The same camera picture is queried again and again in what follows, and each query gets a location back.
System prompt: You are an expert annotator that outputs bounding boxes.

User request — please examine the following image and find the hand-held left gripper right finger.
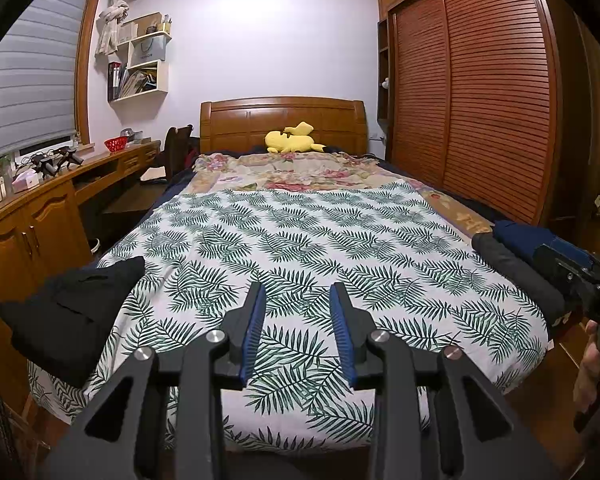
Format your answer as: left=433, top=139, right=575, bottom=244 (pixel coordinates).
left=329, top=281, right=563, bottom=480

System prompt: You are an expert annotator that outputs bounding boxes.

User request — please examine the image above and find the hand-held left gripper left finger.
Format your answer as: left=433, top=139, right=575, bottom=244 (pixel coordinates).
left=42, top=281, right=268, bottom=480

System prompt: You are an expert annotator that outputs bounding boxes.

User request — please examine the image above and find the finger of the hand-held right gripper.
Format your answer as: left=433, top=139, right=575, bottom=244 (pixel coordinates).
left=534, top=244, right=593, bottom=301

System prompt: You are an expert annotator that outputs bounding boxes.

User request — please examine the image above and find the black double-breasted coat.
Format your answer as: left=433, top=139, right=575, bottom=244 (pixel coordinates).
left=0, top=256, right=146, bottom=388

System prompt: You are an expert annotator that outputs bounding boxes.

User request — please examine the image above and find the person's right hand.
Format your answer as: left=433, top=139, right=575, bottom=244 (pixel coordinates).
left=572, top=320, right=600, bottom=418

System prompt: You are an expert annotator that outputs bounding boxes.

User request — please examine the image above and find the dark grey folded garment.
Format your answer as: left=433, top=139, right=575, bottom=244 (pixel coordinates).
left=471, top=232, right=567, bottom=328

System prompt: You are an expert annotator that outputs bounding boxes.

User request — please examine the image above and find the navy folded garment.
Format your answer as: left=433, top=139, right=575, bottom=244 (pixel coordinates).
left=492, top=219, right=593, bottom=268

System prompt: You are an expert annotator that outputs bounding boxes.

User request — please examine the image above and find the leaf print bed sheet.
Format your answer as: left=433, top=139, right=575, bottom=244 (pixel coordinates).
left=27, top=182, right=551, bottom=453

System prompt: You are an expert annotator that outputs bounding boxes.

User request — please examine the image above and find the floral quilt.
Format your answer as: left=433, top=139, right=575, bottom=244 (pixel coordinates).
left=182, top=152, right=496, bottom=233

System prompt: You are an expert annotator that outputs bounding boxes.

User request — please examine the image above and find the wooden louvered wardrobe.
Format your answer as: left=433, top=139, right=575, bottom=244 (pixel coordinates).
left=375, top=0, right=600, bottom=241

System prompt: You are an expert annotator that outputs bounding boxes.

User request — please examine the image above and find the yellow plush toy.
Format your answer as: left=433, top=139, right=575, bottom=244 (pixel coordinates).
left=265, top=121, right=328, bottom=155

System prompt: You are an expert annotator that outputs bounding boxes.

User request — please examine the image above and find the dark wooden chair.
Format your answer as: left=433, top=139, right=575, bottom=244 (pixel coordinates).
left=160, top=125, right=195, bottom=181

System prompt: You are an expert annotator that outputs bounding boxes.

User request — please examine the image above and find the wooden bed headboard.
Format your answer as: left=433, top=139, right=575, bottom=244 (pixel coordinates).
left=200, top=97, right=368, bottom=156

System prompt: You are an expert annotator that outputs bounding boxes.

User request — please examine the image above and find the wooden desk cabinet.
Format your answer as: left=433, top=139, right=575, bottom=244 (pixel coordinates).
left=0, top=140, right=162, bottom=411

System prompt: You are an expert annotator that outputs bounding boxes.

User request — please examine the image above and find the black handheld device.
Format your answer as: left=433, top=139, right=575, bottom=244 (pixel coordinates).
left=55, top=146, right=85, bottom=166
left=32, top=155, right=61, bottom=178

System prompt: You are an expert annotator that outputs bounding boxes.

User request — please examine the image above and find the pink tissue box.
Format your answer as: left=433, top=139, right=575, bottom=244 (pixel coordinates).
left=12, top=170, right=40, bottom=193

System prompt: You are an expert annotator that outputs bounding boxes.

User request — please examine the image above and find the tied beige curtain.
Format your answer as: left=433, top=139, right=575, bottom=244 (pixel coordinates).
left=95, top=0, right=143, bottom=57

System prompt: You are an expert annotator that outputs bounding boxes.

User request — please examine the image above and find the grey window blind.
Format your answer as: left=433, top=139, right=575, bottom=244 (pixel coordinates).
left=0, top=0, right=93, bottom=161

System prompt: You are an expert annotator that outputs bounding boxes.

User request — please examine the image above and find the white wall shelf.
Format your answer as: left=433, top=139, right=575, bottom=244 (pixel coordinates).
left=107, top=12, right=173, bottom=103

